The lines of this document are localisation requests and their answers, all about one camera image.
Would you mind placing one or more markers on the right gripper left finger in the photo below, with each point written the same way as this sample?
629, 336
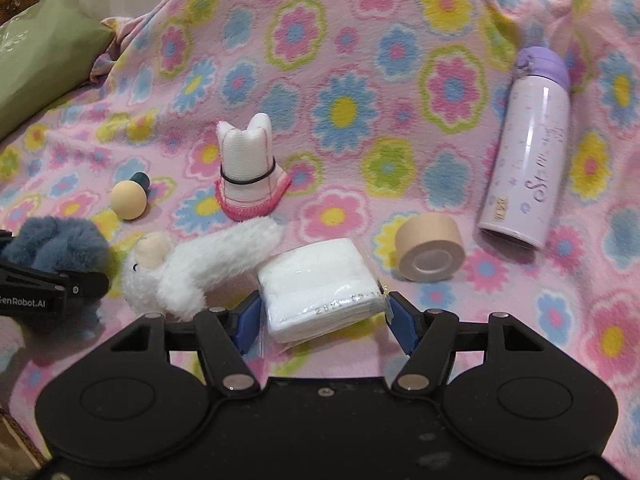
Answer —
224, 336

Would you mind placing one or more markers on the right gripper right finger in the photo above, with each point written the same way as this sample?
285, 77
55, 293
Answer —
427, 338

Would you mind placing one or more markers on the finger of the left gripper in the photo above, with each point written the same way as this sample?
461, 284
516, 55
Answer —
75, 284

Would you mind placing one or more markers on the blue fluffy scrunchie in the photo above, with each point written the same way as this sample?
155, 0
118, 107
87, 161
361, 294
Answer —
52, 244

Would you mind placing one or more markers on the white plush sheep keychain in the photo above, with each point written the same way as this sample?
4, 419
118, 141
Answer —
161, 274

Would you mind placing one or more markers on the white packaged tissue pad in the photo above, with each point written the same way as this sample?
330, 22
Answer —
318, 288

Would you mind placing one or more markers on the beige tape roll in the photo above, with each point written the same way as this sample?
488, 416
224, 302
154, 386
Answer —
429, 248

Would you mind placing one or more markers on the beige wooden ball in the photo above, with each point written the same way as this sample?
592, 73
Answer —
128, 200

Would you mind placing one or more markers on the purple water bottle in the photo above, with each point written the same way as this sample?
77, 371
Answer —
529, 166

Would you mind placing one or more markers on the green cushion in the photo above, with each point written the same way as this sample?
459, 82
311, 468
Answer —
46, 51

